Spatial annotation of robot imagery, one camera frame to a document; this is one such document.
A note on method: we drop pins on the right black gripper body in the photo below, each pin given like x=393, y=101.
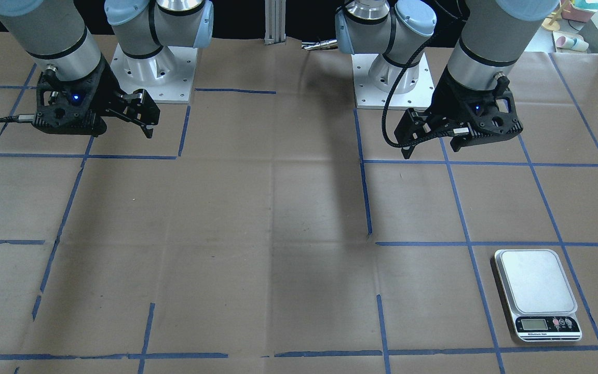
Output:
x=106, y=87

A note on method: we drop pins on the brown paper table cover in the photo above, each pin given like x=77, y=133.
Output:
x=267, y=227

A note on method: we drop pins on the silver digital kitchen scale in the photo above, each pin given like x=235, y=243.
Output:
x=538, y=295

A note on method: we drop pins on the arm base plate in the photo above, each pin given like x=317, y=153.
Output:
x=167, y=77
x=374, y=78

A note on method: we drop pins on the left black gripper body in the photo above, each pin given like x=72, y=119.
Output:
x=448, y=97

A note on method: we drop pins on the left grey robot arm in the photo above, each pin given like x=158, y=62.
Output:
x=494, y=34

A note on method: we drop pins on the aluminium frame post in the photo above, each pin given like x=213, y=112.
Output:
x=275, y=22

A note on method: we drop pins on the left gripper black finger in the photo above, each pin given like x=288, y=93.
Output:
x=416, y=127

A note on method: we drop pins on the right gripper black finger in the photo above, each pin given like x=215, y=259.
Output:
x=138, y=108

